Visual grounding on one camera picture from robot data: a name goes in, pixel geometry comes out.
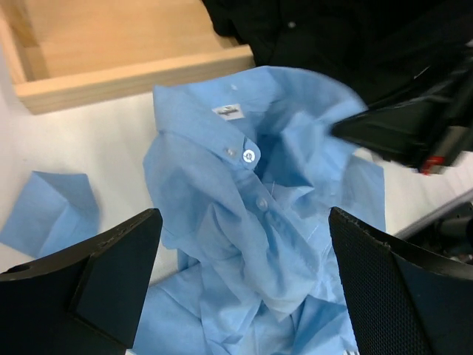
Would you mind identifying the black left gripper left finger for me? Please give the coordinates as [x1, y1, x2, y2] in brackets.
[1, 209, 163, 354]

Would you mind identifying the wooden clothes rack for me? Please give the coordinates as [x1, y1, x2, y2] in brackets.
[1, 1, 253, 114]

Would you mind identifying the black shirt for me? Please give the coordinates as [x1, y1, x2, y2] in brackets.
[204, 1, 472, 104]

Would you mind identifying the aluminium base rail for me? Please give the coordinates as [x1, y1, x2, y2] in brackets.
[395, 190, 472, 240]

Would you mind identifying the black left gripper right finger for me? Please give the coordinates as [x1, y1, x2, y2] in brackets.
[329, 207, 472, 354]

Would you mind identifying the light blue shirt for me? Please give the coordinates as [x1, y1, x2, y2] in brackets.
[0, 64, 387, 355]

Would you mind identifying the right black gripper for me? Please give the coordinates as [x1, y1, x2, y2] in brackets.
[330, 56, 472, 175]

